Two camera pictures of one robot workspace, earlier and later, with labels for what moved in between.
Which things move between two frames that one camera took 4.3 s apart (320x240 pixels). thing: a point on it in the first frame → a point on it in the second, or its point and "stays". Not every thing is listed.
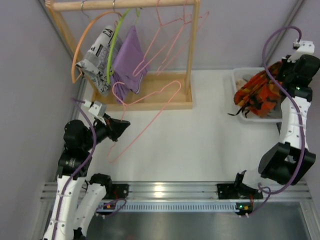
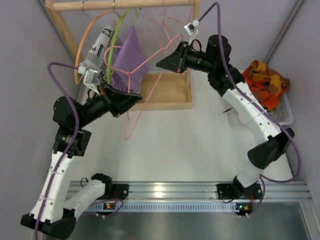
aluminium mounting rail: x=282 y=191 stays
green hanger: x=109 y=71 stays
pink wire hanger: x=123 y=113 → x=129 y=80
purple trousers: x=130 y=65 stays
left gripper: x=111 y=129 → x=111 y=102
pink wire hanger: x=144 y=57 → x=162 y=25
